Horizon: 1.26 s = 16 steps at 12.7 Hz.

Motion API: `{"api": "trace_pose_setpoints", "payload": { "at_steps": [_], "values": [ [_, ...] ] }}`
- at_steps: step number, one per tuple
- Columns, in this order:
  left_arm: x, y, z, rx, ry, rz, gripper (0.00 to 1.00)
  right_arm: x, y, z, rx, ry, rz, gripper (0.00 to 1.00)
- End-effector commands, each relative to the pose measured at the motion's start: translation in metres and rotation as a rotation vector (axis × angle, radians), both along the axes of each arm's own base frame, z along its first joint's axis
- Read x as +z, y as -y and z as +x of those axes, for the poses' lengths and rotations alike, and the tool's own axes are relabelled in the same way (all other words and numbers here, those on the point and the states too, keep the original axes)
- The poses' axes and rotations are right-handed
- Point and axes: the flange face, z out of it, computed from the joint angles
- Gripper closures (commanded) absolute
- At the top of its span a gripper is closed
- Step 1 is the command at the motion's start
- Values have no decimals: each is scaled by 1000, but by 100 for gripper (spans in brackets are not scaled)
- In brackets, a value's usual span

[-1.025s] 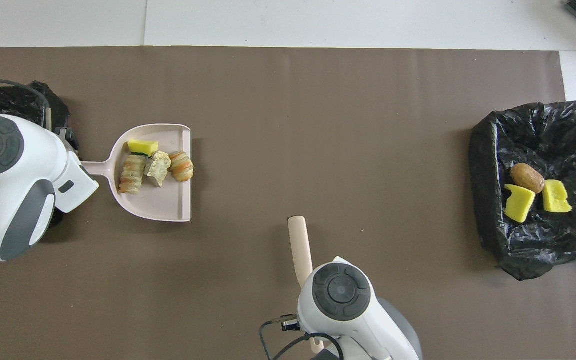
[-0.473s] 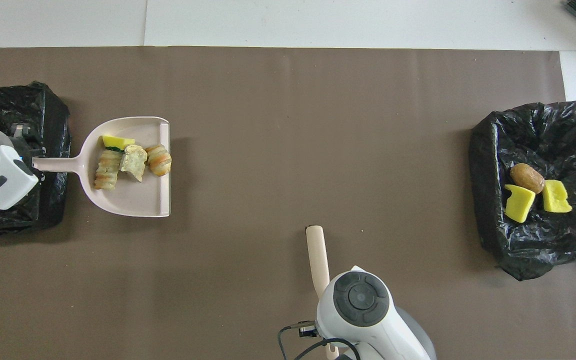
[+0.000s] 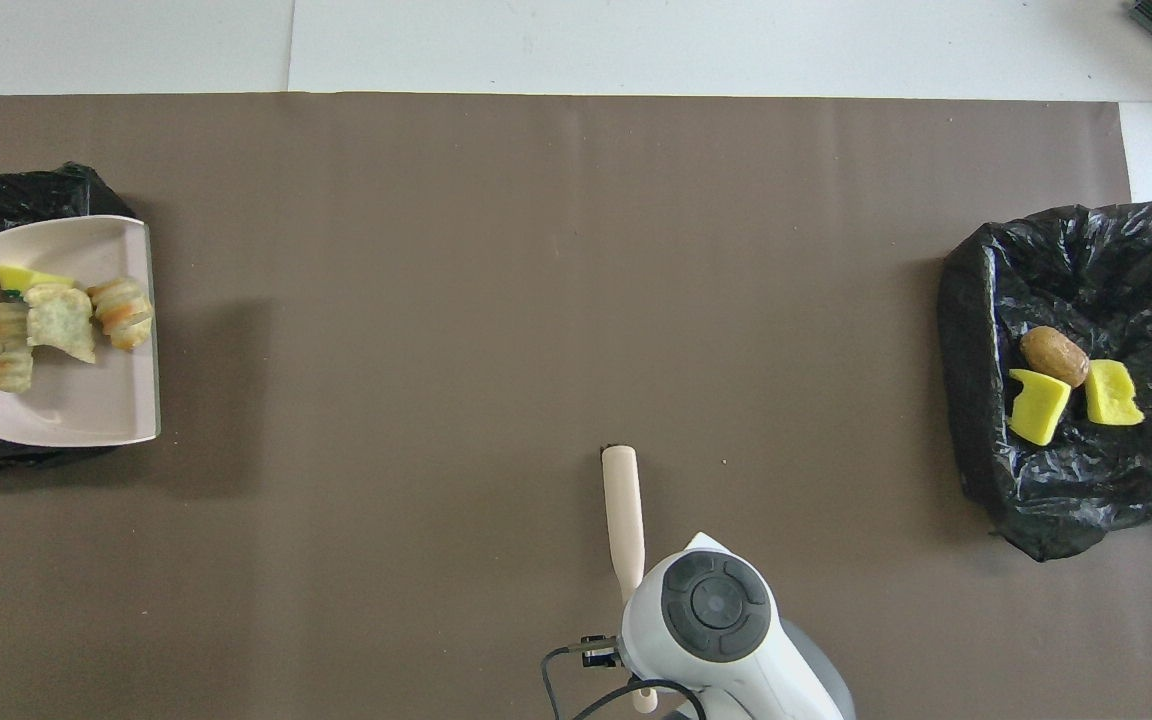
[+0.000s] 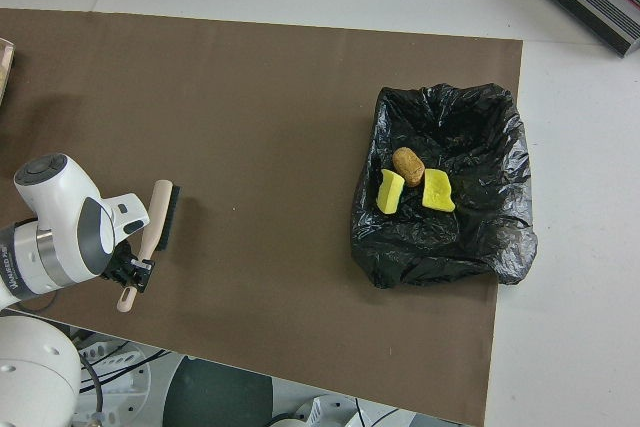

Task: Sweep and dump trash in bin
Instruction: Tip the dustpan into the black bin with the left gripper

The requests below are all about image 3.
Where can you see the striped orange croissant piece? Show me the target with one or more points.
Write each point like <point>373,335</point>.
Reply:
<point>122,312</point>

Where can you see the box wrapped in black bag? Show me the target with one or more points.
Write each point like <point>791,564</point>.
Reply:
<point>36,190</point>

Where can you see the small yellow cheese wedge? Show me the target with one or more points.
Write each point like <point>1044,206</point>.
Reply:
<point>24,277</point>

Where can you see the open bin with black bag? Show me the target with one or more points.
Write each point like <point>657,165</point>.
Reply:
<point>1116,260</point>

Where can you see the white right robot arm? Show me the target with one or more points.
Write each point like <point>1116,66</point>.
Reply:
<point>726,640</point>

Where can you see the pale flaky pastry piece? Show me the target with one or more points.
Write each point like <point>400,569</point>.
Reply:
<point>61,322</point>

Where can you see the rounded yellow cheese chunk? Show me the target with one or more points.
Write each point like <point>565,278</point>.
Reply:
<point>1111,393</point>

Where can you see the beige hand brush black bristles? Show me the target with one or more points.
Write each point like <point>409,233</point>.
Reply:
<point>624,520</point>

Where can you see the brown paper table mat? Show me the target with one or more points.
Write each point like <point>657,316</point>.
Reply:
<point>536,250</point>

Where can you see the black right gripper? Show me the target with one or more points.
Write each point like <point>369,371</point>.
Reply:
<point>599,652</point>

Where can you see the pale pink plastic dustpan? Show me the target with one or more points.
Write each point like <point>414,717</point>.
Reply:
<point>66,400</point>

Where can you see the brown bread roll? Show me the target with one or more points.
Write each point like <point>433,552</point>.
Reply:
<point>1054,356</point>

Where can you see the golden croissant piece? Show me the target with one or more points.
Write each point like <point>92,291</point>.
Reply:
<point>8,348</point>

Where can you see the notched yellow cheese chunk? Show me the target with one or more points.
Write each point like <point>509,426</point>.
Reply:
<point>1036,408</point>

